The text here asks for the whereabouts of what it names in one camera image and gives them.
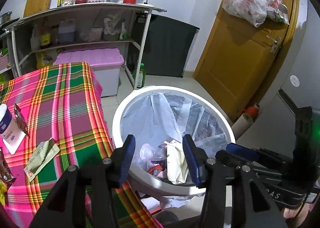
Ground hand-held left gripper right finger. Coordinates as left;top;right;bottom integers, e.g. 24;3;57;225
182;134;288;228

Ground pink green plaid tablecloth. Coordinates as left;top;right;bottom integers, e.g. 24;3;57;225
0;62;163;228

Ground cream paper wrapper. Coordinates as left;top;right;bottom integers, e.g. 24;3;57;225
166;142;189;185

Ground black cabinet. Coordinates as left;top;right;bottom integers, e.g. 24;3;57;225
131;13;200;78

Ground pink lidded storage box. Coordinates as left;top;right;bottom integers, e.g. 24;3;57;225
53;47;125;97

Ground yellow oil bottle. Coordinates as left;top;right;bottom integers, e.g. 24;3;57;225
36;52;54;70

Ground white round trash bin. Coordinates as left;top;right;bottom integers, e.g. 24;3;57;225
112;85;236;196

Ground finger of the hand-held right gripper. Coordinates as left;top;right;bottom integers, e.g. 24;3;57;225
215;149;253;168
226;142;284;168

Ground green plastic bottle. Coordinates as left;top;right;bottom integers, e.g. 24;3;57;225
134;62;146;88

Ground dark brown snack packet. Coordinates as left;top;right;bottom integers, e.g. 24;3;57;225
0;148;17;190

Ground dark bottle with yellow label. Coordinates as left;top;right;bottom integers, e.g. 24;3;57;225
40;19;52;49

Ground blue plastic jug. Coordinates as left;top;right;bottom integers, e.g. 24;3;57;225
58;19;76;44

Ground bunch of hanging plastic bags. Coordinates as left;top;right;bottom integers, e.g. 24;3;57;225
222;0;290;28

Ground white blue yogurt cup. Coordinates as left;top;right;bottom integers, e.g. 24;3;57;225
0;104;27;155

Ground wooden door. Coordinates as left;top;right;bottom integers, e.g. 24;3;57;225
194;0;300;123

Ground metal shelf rack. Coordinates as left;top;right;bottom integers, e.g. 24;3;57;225
2;2;167;90

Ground brown snack wrapper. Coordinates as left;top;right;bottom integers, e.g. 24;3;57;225
14;103;30;138

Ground clear plastic bin liner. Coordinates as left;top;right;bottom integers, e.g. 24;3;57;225
120;92;225;208

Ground plastic bags on shelf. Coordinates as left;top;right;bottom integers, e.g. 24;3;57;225
103;14;127;41

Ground metal door handle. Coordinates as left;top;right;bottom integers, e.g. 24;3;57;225
266;35;282;55

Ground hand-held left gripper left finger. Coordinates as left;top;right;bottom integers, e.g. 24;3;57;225
29;134;137;228

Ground cardboard tube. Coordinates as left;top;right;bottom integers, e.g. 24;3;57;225
231;114;253;131

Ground green torn wrapper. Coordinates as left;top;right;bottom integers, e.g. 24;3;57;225
24;138;60;183

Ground yellow snack wrapper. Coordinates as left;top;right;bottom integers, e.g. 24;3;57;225
0;183;7;206

